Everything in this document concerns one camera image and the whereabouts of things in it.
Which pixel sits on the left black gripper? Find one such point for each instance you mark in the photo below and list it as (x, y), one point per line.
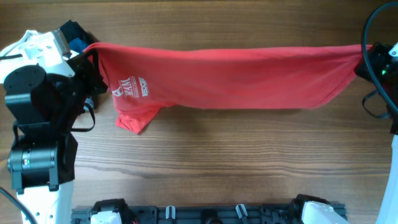
(88, 72)

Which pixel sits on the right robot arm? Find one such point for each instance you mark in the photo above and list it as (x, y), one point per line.
(388, 210)

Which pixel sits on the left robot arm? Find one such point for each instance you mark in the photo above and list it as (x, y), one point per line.
(47, 86)

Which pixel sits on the blue folded shirt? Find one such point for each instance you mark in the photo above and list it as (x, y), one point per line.
(78, 45)

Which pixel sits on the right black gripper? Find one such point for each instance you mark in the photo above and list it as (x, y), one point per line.
(378, 53)

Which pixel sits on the white black striped folded shirt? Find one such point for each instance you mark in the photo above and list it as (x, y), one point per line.
(49, 50)

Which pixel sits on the red printed t-shirt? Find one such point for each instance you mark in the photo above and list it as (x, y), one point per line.
(144, 80)

